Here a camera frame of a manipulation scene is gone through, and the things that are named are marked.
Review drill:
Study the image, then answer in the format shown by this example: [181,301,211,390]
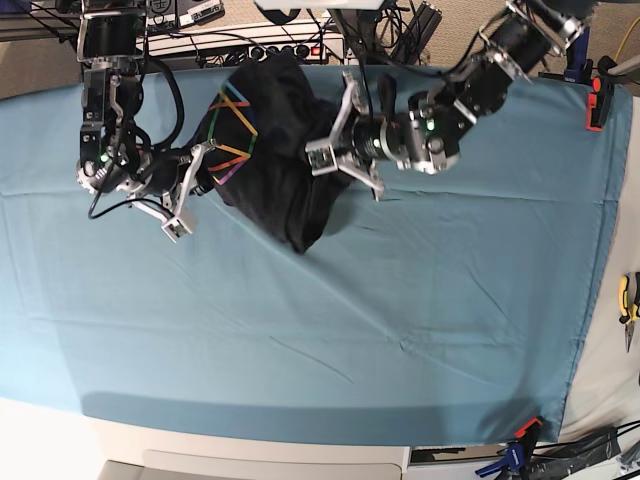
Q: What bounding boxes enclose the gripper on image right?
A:
[329,70,400,201]

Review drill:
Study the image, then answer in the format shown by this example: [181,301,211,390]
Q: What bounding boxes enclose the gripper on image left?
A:
[127,142,217,223]

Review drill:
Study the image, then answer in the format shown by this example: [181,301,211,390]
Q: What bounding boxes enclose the dark grey T-shirt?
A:
[189,53,352,254]

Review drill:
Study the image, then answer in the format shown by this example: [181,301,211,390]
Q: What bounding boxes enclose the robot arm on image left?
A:
[76,1,217,240]

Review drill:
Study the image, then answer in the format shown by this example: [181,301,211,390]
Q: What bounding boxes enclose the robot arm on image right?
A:
[306,1,595,199]

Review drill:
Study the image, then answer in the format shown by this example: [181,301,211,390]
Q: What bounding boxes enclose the white power strip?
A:
[146,28,347,65]

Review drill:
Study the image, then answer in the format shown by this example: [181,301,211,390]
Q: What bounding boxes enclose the teal table cloth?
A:
[1,80,633,446]

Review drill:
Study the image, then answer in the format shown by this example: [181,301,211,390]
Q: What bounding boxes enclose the orange black clamp top right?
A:
[586,56,616,132]

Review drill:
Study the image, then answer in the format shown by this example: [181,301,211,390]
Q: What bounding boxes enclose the blue orange clamp bottom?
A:
[475,416,544,479]

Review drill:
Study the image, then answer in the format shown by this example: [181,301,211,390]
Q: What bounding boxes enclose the black plastic bag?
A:
[519,426,621,480]

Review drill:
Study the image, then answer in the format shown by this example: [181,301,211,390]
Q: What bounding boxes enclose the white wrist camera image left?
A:
[161,210,196,243]

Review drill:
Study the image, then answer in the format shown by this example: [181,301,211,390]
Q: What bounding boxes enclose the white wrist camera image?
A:
[161,210,196,243]
[305,139,338,176]

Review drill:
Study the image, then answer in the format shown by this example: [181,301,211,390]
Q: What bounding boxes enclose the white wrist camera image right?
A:
[305,139,338,176]

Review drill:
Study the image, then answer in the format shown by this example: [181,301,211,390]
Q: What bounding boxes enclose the yellow cable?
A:
[615,0,640,63]

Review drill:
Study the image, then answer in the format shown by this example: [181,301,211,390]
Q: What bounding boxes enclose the yellow handled pliers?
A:
[618,274,639,352]

